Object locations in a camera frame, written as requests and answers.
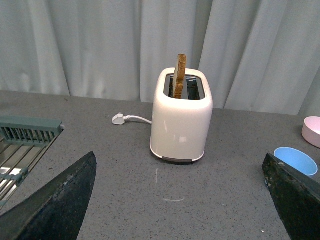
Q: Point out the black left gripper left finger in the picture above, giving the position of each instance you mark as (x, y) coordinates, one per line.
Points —
(57, 210)

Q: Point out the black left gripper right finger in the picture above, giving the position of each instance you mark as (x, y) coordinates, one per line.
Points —
(296, 198)

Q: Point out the pink bowl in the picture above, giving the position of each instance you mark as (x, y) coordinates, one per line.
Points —
(311, 130)

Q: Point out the green dish rack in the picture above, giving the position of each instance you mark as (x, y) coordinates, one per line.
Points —
(23, 142)

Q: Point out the white power plug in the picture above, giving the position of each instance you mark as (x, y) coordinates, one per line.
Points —
(118, 119)

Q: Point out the white two-slot toaster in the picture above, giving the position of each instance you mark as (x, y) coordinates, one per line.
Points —
(179, 127)

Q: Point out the grey curtain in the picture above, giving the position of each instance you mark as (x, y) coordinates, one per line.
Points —
(257, 55)

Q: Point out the slice of toasted bread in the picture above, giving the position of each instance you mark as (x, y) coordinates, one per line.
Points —
(179, 75)

